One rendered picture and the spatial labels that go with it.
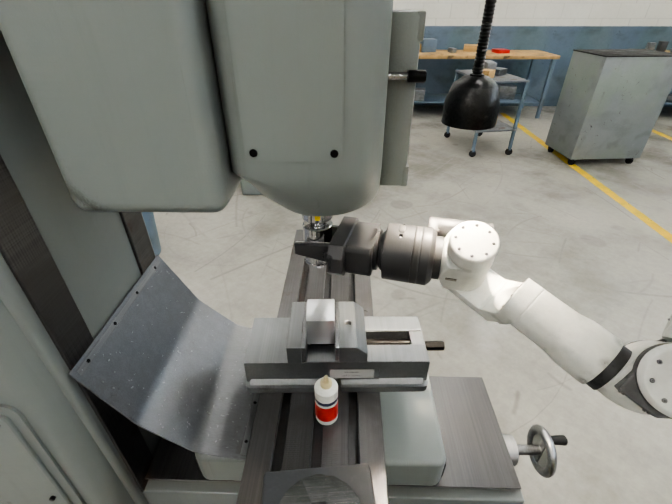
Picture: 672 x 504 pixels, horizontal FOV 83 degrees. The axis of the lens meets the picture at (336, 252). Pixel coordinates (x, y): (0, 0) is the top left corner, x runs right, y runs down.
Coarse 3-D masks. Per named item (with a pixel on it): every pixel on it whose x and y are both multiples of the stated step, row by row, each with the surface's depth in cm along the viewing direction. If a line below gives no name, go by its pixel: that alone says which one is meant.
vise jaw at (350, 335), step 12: (336, 312) 75; (348, 312) 75; (360, 312) 77; (336, 324) 72; (348, 324) 74; (360, 324) 74; (336, 336) 70; (348, 336) 70; (360, 336) 71; (336, 348) 68; (348, 348) 68; (360, 348) 68; (336, 360) 69; (348, 360) 69; (360, 360) 70
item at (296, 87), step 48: (240, 0) 35; (288, 0) 35; (336, 0) 35; (384, 0) 37; (240, 48) 37; (288, 48) 37; (336, 48) 37; (384, 48) 40; (240, 96) 40; (288, 96) 40; (336, 96) 40; (384, 96) 43; (240, 144) 43; (288, 144) 43; (336, 144) 42; (288, 192) 47; (336, 192) 47
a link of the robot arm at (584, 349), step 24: (528, 312) 49; (552, 312) 48; (576, 312) 48; (528, 336) 50; (552, 336) 47; (576, 336) 46; (600, 336) 45; (576, 360) 46; (600, 360) 44; (624, 360) 44; (600, 384) 45; (624, 384) 41; (648, 408) 40
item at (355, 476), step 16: (352, 464) 43; (368, 464) 43; (272, 480) 42; (288, 480) 42; (304, 480) 40; (320, 480) 40; (336, 480) 40; (352, 480) 42; (368, 480) 42; (272, 496) 40; (288, 496) 39; (304, 496) 39; (320, 496) 39; (336, 496) 39; (352, 496) 39; (368, 496) 40
